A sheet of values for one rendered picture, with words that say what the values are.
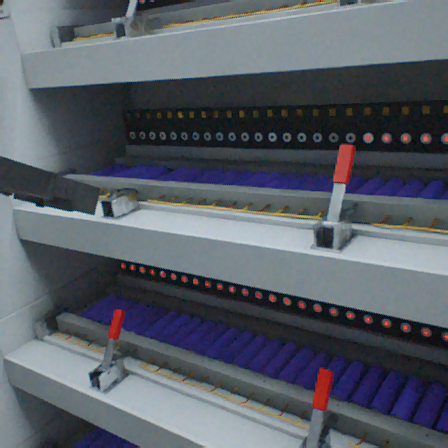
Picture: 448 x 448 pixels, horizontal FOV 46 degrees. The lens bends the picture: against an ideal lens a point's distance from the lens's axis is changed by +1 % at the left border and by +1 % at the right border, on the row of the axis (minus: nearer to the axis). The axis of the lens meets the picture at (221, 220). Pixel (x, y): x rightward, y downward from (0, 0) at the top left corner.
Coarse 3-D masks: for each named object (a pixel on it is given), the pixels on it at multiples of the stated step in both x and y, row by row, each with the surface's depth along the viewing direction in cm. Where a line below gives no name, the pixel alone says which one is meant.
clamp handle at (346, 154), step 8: (344, 152) 45; (352, 152) 45; (344, 160) 45; (352, 160) 45; (336, 168) 45; (344, 168) 45; (336, 176) 45; (344, 176) 45; (336, 184) 45; (344, 184) 45; (336, 192) 45; (344, 192) 45; (336, 200) 45; (336, 208) 45; (328, 216) 45; (336, 216) 44
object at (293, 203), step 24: (144, 192) 64; (168, 192) 61; (192, 192) 59; (216, 192) 57; (240, 192) 55; (264, 192) 54; (288, 192) 53; (312, 192) 52; (288, 216) 51; (312, 216) 52; (360, 216) 49; (384, 216) 47; (408, 216) 46; (432, 216) 45
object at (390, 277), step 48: (96, 144) 79; (48, 240) 67; (96, 240) 61; (144, 240) 56; (192, 240) 52; (240, 240) 49; (288, 240) 47; (384, 240) 45; (288, 288) 47; (336, 288) 44; (384, 288) 41; (432, 288) 39
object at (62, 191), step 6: (48, 180) 47; (54, 180) 47; (48, 186) 46; (60, 186) 50; (66, 186) 50; (48, 192) 46; (54, 192) 49; (60, 192) 50; (66, 192) 50; (72, 192) 51; (60, 198) 50; (66, 198) 50; (72, 198) 51
